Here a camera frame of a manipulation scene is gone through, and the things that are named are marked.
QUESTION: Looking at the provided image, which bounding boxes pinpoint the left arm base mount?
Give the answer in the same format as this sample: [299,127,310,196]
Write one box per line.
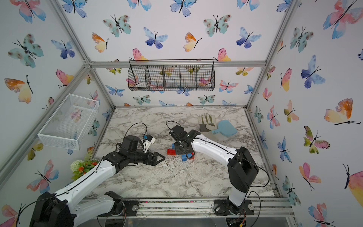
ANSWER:
[103,199,140,218]

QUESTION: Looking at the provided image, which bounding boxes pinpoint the red 2x4 lego brick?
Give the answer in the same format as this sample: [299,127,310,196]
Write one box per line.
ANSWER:
[167,149,176,156]

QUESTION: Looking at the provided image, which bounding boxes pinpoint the blue 2x4 lego brick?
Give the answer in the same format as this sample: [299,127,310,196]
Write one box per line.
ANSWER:
[181,154,191,161]

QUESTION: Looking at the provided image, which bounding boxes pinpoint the grey white work glove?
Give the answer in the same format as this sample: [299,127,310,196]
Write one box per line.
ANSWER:
[198,114,217,132]

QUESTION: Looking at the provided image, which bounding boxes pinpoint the white mesh wall basket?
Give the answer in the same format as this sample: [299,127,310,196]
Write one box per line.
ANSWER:
[37,94,99,150]

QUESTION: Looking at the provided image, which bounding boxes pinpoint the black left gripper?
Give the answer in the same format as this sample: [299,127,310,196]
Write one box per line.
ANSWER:
[129,149,165,166]

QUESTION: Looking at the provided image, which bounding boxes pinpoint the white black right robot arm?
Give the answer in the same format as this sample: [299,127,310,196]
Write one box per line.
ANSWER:
[169,125,259,208]

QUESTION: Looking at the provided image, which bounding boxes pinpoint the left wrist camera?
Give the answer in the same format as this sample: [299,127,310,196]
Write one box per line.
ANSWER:
[143,135,156,153]

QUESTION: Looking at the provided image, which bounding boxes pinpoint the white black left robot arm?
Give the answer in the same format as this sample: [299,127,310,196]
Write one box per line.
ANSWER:
[29,135,165,227]

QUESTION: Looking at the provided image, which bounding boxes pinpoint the black wire wall basket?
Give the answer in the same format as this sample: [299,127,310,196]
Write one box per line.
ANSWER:
[126,59,215,91]

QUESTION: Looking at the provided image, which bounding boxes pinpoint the aluminium front rail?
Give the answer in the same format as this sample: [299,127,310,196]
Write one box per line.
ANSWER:
[123,196,295,218]

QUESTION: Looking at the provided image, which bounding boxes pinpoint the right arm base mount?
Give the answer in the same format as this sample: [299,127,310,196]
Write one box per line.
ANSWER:
[213,199,254,216]

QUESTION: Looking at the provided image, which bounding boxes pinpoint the potted artificial flower plant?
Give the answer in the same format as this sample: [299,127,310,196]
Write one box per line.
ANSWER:
[70,155,99,181]

